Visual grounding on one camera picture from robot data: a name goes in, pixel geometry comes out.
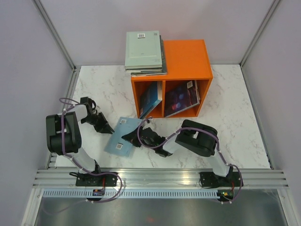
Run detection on dark galaxy cover book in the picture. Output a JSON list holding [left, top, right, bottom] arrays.
[[164, 80, 200, 117]]

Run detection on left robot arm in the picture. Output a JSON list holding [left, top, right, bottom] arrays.
[[46, 97, 114, 186]]

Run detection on black cover book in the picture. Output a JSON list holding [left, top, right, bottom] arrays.
[[125, 32, 167, 76]]

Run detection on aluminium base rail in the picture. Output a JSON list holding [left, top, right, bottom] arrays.
[[21, 167, 289, 226]]

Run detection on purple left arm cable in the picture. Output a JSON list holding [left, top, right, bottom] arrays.
[[58, 97, 123, 203]]

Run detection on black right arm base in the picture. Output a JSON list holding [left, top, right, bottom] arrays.
[[198, 172, 220, 189]]

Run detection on aluminium frame post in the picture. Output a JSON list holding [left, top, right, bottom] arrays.
[[239, 0, 283, 68], [32, 0, 77, 71]]

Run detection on right aluminium frame post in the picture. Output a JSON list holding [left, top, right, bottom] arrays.
[[239, 0, 283, 68]]

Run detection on grey-green book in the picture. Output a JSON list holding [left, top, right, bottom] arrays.
[[125, 31, 162, 69]]

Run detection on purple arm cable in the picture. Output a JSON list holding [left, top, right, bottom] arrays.
[[137, 119, 236, 184], [58, 97, 123, 203]]

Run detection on light blue book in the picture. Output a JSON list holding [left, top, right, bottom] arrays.
[[104, 117, 142, 157]]

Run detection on left aluminium frame post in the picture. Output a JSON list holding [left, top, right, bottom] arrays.
[[32, 0, 77, 71]]

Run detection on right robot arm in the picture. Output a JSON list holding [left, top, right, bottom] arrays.
[[122, 117, 233, 186]]

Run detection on Alice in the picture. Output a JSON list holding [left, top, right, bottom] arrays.
[[130, 36, 167, 76]]

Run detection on white slotted cable duct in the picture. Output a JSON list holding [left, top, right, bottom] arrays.
[[42, 188, 220, 199]]

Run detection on orange wooden shelf box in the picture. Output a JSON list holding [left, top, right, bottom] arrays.
[[131, 40, 213, 118]]

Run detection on teal ocean cover book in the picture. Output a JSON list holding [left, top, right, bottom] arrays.
[[139, 81, 162, 119]]

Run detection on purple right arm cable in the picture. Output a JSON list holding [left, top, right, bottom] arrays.
[[137, 119, 236, 184]]

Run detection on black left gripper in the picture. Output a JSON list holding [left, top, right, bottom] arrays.
[[81, 112, 115, 135]]

